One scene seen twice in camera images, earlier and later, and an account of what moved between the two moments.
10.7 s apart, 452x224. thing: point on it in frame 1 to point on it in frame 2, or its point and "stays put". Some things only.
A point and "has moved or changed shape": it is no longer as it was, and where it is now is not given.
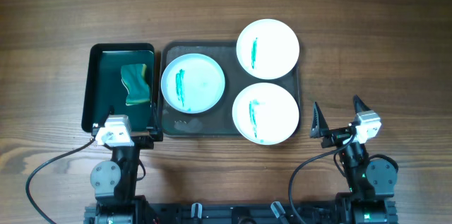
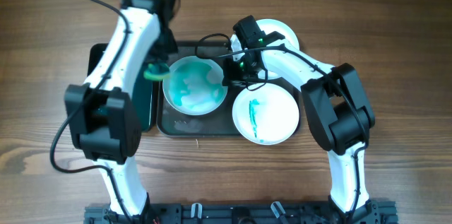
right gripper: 337,136 to 231,72
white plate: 193,83 stays put
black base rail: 238,213 stays put
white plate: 265,114 stays put
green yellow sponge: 133,76 has moved or changed shape
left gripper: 142,134 to 164,56
